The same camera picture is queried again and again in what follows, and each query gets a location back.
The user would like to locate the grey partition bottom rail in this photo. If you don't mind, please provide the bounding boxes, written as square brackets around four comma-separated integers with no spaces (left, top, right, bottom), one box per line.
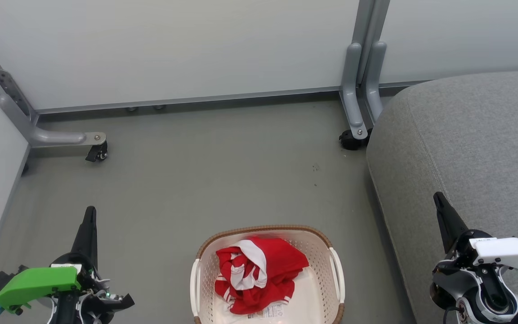
[34,80,435,115]

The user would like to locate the grey fabric sofa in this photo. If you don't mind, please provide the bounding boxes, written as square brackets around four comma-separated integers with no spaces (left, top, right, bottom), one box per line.
[366,69,518,324]

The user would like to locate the white perforated basket brown rim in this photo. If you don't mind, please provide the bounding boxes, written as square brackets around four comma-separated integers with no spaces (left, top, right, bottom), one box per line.
[190,225,346,324]

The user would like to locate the grey partition foot with bracket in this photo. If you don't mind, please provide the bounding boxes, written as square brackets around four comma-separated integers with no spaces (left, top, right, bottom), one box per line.
[0,94,107,148]

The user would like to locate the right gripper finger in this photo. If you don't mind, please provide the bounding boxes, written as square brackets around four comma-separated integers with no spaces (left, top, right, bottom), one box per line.
[433,192,469,255]

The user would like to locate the white barcode sticker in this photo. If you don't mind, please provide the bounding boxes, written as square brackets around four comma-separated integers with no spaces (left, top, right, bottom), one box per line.
[246,302,296,320]

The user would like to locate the black caster wheel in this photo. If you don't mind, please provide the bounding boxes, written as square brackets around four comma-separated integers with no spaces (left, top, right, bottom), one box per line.
[339,128,373,151]
[85,141,108,162]

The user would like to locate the grey upright partition post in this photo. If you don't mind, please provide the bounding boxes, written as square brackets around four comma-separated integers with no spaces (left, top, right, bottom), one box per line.
[351,0,391,86]

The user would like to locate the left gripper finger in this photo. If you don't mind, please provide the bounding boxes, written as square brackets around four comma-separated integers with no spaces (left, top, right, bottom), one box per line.
[70,206,99,270]

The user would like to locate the grey slanted partition post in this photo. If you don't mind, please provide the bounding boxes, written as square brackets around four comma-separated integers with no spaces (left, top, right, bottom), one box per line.
[0,22,39,124]

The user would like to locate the red garment thin striped cuffs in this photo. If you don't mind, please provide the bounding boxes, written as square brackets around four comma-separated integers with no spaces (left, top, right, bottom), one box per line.
[214,238,309,315]

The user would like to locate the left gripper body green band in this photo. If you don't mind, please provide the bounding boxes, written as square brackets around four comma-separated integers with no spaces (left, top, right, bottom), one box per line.
[0,252,135,315]

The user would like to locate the grey curved partition foot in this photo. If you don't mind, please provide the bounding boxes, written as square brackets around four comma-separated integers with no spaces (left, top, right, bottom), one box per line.
[363,40,388,123]
[340,42,368,140]

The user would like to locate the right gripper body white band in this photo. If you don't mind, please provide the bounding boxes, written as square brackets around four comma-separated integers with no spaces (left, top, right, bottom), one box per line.
[434,229,518,276]

